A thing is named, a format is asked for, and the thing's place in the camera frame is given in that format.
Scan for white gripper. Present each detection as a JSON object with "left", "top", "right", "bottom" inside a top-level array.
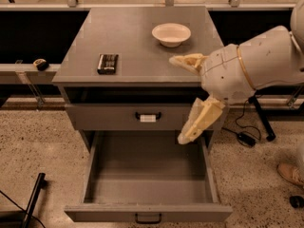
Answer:
[{"left": 169, "top": 44, "right": 255, "bottom": 144}]

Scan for dark rxbar chocolate bar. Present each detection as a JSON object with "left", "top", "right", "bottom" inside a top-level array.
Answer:
[{"left": 97, "top": 54, "right": 119, "bottom": 75}]

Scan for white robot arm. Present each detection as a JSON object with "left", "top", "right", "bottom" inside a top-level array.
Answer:
[{"left": 169, "top": 0, "right": 304, "bottom": 144}]

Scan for grey drawer cabinet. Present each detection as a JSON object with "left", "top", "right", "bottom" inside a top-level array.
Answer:
[{"left": 53, "top": 7, "right": 223, "bottom": 146}]

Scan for open grey middle drawer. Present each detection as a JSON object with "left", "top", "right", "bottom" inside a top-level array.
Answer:
[{"left": 65, "top": 130, "right": 232, "bottom": 224}]

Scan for grey top drawer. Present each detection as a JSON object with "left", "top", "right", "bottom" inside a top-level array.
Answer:
[{"left": 64, "top": 103, "right": 230, "bottom": 132}]

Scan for white bowl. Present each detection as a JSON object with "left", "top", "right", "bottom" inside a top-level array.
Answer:
[{"left": 152, "top": 23, "right": 191, "bottom": 48}]

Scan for black stand leg right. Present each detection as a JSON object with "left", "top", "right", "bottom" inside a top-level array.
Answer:
[{"left": 249, "top": 96, "right": 276, "bottom": 142}]

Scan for tan shoe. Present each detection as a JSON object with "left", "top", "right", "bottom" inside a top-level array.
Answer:
[{"left": 276, "top": 162, "right": 304, "bottom": 187}]

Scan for black caster wheel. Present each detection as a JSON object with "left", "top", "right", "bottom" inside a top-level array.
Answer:
[{"left": 289, "top": 196, "right": 304, "bottom": 208}]

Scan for yellow black tape measure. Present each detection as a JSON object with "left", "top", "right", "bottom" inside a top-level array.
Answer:
[{"left": 33, "top": 59, "right": 49, "bottom": 71}]

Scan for black bar lower left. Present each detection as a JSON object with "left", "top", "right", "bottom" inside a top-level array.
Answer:
[{"left": 21, "top": 173, "right": 47, "bottom": 228}]

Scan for black power adapter with cable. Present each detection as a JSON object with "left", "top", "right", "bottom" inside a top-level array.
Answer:
[{"left": 222, "top": 102, "right": 261, "bottom": 148}]

